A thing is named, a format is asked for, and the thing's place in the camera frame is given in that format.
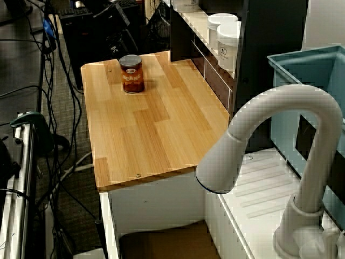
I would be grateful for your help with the dark brick tile backsplash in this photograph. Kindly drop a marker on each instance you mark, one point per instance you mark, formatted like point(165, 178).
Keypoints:
point(215, 81)

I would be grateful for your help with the white jar with printed label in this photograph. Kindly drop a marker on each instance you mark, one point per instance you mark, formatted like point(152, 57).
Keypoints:
point(229, 40)

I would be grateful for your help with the blue plastic connector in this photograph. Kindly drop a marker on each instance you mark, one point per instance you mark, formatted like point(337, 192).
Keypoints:
point(48, 28)

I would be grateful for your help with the brown cardboard panel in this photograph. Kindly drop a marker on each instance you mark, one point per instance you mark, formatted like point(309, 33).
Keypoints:
point(172, 242)

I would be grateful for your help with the orange beans can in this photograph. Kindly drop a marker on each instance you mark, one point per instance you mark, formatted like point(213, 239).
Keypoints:
point(133, 78)

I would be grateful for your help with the black shelf side panel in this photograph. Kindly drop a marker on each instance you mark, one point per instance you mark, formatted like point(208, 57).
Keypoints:
point(180, 40)

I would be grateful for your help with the white ribbed drainboard counter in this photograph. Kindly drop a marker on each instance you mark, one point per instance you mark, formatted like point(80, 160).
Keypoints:
point(256, 183)

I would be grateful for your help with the white curved faucet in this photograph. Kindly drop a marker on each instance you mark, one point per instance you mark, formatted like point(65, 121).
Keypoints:
point(310, 99)

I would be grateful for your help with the black computer tower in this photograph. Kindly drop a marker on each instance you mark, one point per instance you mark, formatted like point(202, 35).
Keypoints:
point(81, 48)

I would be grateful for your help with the teal plastic bin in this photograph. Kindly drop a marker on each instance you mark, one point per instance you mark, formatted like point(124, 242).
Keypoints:
point(285, 86)

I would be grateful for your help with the white container with dark print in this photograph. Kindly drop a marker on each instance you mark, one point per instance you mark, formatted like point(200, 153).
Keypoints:
point(186, 5)

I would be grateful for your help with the plain white jar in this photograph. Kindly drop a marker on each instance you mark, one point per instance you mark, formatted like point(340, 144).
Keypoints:
point(215, 27)

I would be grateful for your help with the dark slanted shelf post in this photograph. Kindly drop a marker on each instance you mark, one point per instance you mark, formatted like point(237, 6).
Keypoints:
point(269, 40)

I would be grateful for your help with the green clamp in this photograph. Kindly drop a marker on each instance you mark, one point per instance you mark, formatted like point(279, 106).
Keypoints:
point(35, 118)

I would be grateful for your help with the white shelf board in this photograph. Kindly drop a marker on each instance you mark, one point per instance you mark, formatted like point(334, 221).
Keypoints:
point(194, 21)

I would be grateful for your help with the black device block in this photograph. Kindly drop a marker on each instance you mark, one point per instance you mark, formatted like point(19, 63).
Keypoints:
point(6, 167)

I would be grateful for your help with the white toy kitchen cabinet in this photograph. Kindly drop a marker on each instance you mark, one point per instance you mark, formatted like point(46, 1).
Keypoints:
point(156, 199)

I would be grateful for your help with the black thin rod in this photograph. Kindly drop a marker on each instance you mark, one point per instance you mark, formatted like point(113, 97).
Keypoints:
point(100, 237)

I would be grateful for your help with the silver metal frame rail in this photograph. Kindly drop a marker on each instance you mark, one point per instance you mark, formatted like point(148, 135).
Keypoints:
point(25, 162)

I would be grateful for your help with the black keyboard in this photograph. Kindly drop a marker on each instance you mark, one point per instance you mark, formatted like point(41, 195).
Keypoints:
point(75, 12)

